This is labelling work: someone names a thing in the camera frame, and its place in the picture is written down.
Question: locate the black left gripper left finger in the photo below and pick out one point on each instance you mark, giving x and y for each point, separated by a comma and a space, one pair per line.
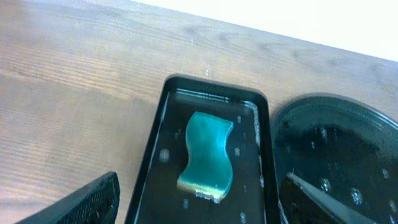
94, 203

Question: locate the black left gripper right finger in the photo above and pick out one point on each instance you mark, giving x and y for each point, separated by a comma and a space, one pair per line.
301, 202

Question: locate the black rectangular tray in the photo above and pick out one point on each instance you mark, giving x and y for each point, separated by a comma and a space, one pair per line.
248, 164

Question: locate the black round tray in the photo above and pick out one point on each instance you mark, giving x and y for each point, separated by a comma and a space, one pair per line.
341, 146

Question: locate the green yellow sponge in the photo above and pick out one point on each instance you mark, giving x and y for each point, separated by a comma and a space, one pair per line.
208, 155

